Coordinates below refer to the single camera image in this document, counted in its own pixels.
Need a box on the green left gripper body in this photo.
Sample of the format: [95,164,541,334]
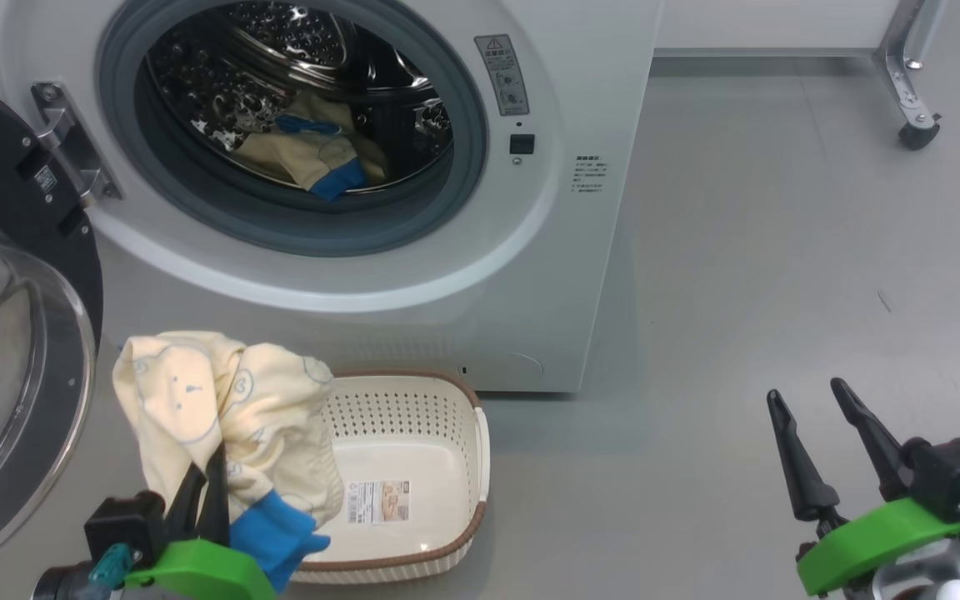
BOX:
[123,539,278,600]

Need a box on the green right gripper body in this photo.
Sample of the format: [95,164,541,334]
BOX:
[797,497,960,597]

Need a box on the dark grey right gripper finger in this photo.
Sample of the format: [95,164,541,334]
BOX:
[830,377,914,503]
[767,389,843,523]

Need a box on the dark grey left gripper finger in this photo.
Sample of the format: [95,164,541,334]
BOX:
[197,442,231,547]
[165,462,208,543]

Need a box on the cream bear print garment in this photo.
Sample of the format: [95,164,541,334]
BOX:
[112,331,344,594]
[230,87,389,203]

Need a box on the dark round washing machine door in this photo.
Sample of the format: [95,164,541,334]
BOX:
[0,67,106,588]

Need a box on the basket product label sticker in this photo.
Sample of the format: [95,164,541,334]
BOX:
[347,479,412,526]

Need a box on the cream perforated laundry basket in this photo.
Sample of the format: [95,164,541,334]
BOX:
[288,371,492,584]

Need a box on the white front-load washing machine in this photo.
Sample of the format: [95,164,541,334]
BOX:
[0,0,664,394]

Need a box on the metal door hinge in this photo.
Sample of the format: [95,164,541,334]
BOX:
[30,81,124,207]

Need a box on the instruction text sticker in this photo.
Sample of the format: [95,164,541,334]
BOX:
[572,154,611,195]

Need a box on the grey warning label sticker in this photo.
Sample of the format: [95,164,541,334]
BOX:
[474,33,531,118]

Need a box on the teal left camera connector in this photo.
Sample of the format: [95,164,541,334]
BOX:
[88,543,136,589]

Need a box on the metal frame leg with caster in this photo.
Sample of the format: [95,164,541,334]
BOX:
[872,0,949,152]

